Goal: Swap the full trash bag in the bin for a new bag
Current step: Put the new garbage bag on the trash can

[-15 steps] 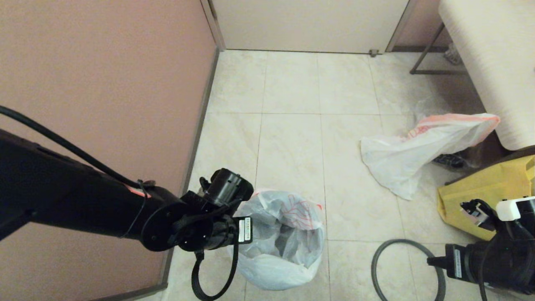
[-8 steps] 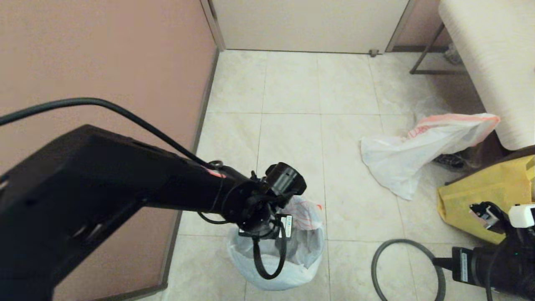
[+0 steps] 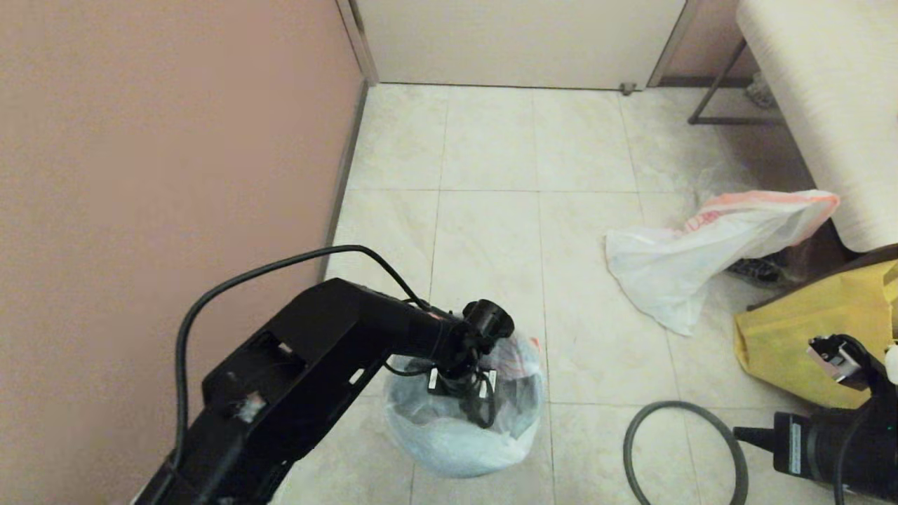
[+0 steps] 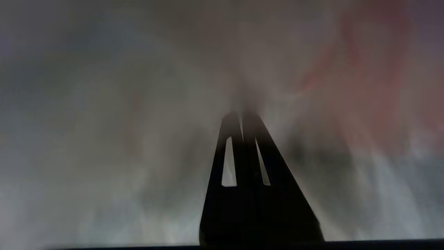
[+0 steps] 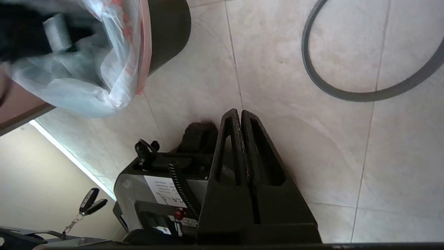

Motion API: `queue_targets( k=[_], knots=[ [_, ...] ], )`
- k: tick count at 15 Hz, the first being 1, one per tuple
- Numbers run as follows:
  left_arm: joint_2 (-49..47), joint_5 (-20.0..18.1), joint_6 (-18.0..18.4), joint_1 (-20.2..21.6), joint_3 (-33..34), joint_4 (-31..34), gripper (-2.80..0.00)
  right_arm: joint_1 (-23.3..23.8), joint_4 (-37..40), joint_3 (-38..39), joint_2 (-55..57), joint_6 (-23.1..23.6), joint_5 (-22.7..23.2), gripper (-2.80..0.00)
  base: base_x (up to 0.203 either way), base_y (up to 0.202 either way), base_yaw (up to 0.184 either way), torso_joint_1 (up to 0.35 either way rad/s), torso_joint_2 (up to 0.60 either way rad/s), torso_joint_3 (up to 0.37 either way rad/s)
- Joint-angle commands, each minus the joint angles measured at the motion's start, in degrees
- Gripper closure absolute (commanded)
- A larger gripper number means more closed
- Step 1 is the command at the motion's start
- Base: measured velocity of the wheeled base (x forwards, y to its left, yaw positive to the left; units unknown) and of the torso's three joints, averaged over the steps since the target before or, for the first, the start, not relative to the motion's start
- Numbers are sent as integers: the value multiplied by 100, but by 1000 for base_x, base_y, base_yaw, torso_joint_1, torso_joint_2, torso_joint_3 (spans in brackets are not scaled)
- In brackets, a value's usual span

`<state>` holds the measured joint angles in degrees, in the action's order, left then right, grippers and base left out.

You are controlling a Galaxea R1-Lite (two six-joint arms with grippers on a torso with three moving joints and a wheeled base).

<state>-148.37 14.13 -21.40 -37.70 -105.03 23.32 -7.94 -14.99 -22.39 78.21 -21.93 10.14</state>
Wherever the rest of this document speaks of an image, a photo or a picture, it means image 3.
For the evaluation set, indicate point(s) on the white door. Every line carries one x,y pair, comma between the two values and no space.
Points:
519,42

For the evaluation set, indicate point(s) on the clear bag with dark contents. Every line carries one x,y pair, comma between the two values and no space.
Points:
758,270

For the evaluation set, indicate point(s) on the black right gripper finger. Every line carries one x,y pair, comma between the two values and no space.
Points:
761,442
758,431

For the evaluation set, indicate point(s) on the dark grey baseboard strip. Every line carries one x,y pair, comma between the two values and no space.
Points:
340,182

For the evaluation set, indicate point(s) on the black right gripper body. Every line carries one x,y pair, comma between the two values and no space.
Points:
814,449

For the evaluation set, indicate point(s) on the dark metal table frame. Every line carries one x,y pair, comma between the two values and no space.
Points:
735,120

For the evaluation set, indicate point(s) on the small metal door stop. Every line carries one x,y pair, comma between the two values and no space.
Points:
628,89

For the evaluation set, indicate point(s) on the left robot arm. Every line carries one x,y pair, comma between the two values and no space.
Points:
302,379

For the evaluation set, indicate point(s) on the small clear plastic wrapper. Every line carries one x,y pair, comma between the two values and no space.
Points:
759,91

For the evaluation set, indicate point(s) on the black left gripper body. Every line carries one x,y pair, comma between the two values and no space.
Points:
459,382

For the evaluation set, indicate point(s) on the white plastic bag liner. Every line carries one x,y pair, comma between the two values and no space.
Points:
449,449

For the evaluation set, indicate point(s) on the grey door frame post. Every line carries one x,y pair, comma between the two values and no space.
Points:
358,42
673,42

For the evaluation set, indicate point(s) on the white bag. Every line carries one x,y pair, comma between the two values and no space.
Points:
673,273

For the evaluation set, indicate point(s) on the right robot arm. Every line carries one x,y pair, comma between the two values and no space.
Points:
880,449

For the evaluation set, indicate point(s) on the yellow fabric bag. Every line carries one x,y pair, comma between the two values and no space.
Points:
786,344

